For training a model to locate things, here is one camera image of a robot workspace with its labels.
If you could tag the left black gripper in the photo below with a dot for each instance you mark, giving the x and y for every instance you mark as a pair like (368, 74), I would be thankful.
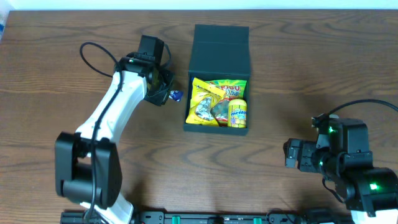
(160, 92)

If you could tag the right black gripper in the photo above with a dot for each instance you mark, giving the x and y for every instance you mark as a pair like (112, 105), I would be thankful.
(298, 154)

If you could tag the dark blue chocolate bar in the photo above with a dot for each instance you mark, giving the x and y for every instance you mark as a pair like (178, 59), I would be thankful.
(176, 95)

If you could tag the yellow Hacks candy bag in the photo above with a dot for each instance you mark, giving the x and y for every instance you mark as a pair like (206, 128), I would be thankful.
(205, 96)

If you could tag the dark green box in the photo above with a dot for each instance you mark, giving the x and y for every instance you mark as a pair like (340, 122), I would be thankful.
(219, 53)

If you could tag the yellow Mentos gum bottle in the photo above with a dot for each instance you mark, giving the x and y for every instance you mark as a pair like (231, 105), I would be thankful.
(237, 113)

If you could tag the green Haribo gummy bag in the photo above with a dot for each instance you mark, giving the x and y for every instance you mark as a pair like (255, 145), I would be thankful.
(234, 90)

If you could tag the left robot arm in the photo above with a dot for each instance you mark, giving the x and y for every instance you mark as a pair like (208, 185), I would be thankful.
(87, 166)

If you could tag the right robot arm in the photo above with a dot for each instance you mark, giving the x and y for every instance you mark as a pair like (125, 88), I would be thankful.
(341, 154)

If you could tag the white blue object at edge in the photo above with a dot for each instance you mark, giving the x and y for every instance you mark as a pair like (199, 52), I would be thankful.
(3, 19)

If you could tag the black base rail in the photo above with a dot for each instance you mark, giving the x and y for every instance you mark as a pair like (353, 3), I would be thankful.
(311, 216)

